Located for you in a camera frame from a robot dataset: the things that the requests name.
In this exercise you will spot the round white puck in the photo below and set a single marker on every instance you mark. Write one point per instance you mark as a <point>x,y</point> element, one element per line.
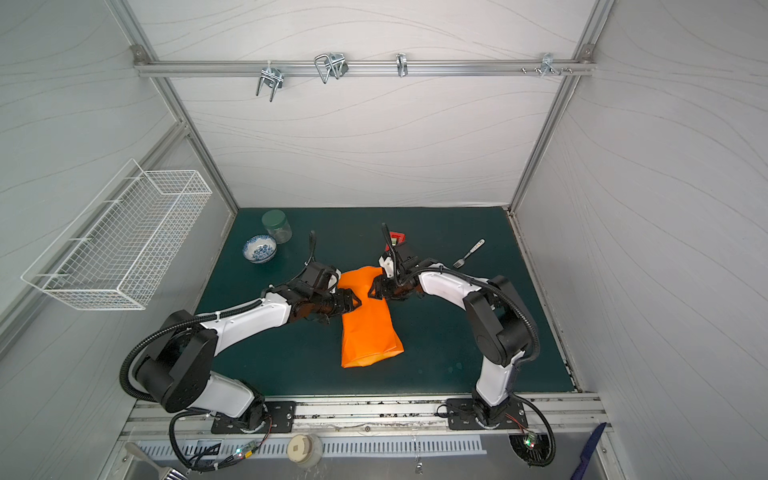
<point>305,450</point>

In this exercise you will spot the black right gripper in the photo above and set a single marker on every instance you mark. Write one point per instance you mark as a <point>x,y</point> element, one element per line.
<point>384,287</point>

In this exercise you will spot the aluminium cross rail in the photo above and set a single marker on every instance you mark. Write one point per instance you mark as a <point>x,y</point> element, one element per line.
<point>357,68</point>

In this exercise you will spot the white wire basket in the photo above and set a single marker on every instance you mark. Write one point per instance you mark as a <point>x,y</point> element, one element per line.
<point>115,253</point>

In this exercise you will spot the red tape dispenser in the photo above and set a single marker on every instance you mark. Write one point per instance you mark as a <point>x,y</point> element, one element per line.
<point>396,238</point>

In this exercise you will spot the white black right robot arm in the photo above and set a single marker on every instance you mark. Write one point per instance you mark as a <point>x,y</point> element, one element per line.
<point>501,326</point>

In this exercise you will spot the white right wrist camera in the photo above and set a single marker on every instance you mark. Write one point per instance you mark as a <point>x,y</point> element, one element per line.
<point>388,264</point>

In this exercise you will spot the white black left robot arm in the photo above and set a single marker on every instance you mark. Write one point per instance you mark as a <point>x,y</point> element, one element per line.
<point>173,366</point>

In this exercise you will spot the metal ring clamp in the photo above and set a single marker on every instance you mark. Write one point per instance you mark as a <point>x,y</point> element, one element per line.
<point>401,65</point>

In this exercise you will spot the blue handled tool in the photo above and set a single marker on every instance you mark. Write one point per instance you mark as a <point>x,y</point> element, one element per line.
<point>588,451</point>

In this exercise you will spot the metal u-bolt clamp left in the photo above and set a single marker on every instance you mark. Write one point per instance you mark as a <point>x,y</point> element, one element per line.
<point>271,79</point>

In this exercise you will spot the metal u-bolt clamp middle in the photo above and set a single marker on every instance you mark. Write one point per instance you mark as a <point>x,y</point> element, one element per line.
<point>331,65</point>

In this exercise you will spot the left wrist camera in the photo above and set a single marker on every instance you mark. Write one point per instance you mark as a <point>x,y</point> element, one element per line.
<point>320,277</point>

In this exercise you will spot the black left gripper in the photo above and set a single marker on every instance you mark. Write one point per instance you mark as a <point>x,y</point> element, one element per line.
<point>345,304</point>

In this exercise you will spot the green lidded glass jar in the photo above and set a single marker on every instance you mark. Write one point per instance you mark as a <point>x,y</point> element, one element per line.
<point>277,225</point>

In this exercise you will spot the metal u-bolt clamp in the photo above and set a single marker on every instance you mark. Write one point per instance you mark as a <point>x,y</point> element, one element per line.
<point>271,79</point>
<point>331,65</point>

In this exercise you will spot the metal bracket clamp right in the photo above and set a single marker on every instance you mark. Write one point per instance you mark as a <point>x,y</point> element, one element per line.
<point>547,67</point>

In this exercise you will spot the blue white ceramic bowl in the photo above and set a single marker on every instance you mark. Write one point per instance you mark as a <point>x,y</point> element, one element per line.
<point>259,249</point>

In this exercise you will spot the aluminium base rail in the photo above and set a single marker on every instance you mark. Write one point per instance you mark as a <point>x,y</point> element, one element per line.
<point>375,415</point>

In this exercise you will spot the fork with white handle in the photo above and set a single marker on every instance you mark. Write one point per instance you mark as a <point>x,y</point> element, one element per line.
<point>461,261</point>

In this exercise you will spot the orange wrapping paper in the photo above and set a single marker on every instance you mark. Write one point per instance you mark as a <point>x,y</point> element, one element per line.
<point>368,332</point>

